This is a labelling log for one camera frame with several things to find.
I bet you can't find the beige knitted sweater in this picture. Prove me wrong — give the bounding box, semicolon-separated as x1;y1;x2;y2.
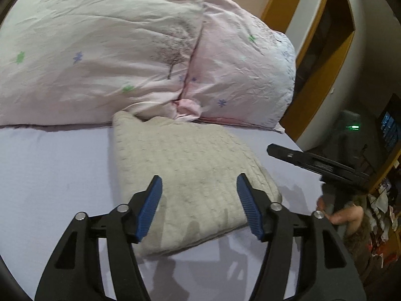
113;111;281;257

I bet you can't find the pink floral pillow small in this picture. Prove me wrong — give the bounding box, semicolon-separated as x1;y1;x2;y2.
175;0;296;132

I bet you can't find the person's right hand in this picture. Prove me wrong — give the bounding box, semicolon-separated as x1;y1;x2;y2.
317;197;364;227

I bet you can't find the dark monitor screen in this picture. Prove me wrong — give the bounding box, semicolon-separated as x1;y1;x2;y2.
377;93;401;154

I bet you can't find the pink floral pillow large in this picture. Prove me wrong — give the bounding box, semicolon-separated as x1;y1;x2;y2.
1;0;203;126

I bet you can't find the wooden bed headboard frame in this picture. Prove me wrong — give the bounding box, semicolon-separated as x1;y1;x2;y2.
262;0;355;141

